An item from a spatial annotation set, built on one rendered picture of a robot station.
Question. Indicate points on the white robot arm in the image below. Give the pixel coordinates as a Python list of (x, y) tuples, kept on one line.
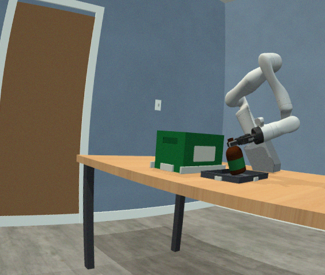
[(269, 64)]

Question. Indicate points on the brown bottle with green label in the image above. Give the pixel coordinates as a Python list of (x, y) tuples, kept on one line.
[(235, 160)]

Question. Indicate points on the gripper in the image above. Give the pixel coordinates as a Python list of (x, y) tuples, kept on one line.
[(256, 136)]

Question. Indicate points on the green divided crate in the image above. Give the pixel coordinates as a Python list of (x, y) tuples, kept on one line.
[(183, 149)]

